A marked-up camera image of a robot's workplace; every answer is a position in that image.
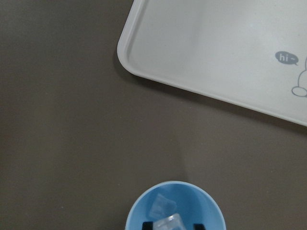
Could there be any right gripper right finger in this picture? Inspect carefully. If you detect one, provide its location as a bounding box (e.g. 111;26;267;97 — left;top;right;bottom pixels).
193;223;203;230

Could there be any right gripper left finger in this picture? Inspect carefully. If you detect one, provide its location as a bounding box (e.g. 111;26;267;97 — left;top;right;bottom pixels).
142;221;154;230

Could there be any clear ice cube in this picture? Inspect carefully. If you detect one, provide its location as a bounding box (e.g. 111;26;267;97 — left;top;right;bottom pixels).
153;213;187;230

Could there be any light blue plastic cup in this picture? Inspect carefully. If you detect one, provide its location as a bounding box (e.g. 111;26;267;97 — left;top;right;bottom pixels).
125;181;226;230

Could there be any ice cube in cup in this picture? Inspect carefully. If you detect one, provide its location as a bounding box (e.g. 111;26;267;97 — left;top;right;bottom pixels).
148;193;177;219

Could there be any cream rabbit tray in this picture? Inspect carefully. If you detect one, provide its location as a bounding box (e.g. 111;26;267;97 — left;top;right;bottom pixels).
117;0;307;125

